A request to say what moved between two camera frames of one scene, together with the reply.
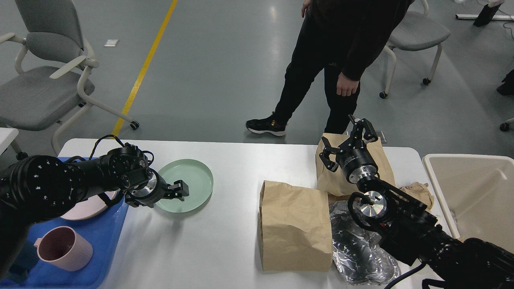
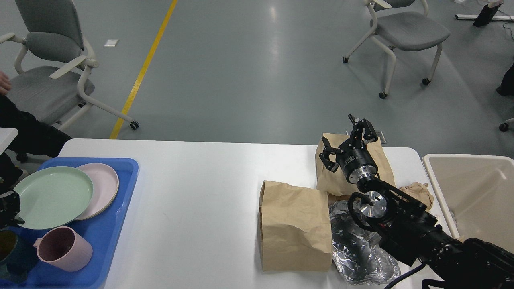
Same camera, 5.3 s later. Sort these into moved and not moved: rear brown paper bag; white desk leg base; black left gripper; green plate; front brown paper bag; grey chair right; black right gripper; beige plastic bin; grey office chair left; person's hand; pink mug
Moved: green plate; person's hand; black left gripper
Not moved: grey chair right; pink mug; beige plastic bin; grey office chair left; rear brown paper bag; front brown paper bag; white desk leg base; black right gripper
